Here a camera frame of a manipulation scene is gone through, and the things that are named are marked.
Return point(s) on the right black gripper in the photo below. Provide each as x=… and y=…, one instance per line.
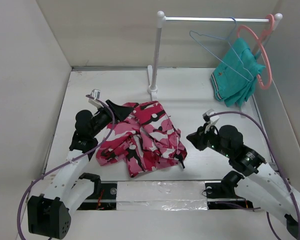
x=197, y=138

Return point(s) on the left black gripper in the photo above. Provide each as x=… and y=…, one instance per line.
x=120, y=112

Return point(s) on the pink camouflage trousers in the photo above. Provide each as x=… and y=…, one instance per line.
x=146, y=140

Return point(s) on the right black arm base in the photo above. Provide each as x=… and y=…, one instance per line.
x=219, y=199

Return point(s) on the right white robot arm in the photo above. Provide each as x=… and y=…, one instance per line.
x=252, y=177

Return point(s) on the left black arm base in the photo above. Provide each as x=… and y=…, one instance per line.
x=105, y=200

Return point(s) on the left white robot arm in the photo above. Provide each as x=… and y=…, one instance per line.
x=50, y=213

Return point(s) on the pink plastic hanger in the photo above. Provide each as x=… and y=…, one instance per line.
x=259, y=41

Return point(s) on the teal shorts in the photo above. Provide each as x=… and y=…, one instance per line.
x=234, y=79

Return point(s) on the silver tape strip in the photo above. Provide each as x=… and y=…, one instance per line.
x=161, y=196

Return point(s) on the white clothes rack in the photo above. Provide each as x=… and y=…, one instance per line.
x=161, y=18

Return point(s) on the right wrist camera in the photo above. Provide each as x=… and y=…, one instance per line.
x=210, y=119

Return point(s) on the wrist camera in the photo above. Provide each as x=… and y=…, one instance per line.
x=210, y=119
x=93, y=98

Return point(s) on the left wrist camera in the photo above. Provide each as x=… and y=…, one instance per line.
x=93, y=98

